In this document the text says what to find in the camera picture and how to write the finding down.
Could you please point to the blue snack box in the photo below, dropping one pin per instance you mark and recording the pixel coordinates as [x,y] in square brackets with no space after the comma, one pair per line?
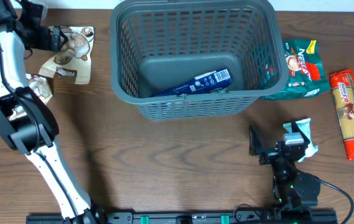
[206,83]

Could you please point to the green Nescafe bag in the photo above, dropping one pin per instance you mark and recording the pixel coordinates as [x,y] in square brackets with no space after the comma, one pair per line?
[306,74]

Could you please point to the light teal snack packet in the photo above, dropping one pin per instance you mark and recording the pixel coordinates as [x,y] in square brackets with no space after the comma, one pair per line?
[304,128]

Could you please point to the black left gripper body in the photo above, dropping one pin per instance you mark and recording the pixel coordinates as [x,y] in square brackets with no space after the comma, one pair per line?
[53,38]

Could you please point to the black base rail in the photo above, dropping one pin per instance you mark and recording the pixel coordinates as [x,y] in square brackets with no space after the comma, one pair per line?
[239,216]

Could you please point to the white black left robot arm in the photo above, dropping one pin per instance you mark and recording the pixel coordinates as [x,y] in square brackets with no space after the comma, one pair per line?
[26,123]

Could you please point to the dried mushroom pouch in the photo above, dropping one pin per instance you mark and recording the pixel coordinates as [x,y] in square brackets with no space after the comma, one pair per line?
[73,62]
[41,88]

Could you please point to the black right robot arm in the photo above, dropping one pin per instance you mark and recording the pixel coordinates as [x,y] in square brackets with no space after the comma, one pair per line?
[293,188]

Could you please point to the orange spaghetti packet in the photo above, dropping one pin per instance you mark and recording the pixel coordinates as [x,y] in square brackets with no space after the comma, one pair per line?
[342,85]

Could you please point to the grey plastic basket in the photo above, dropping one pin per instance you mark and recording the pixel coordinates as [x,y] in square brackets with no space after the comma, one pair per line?
[156,45]

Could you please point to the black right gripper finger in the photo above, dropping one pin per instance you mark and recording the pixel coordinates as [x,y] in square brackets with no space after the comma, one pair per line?
[255,146]
[296,129]

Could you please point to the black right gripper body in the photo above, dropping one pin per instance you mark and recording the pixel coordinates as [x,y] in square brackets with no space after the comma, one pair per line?
[268,155]

